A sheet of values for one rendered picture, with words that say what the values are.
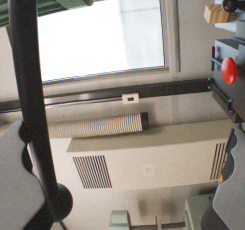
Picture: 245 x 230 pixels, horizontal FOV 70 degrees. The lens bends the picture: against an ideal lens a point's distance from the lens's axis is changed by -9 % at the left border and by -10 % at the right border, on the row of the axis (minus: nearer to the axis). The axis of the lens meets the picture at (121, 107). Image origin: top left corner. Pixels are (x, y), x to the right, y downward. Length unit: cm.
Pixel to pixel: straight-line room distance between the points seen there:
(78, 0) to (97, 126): 145
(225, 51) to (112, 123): 138
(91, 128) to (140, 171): 57
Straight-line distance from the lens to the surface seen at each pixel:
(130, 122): 156
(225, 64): 23
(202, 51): 162
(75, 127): 168
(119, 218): 216
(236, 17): 47
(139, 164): 168
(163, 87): 154
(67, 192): 17
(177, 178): 186
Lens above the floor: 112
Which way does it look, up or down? 6 degrees up
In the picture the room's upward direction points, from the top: 96 degrees counter-clockwise
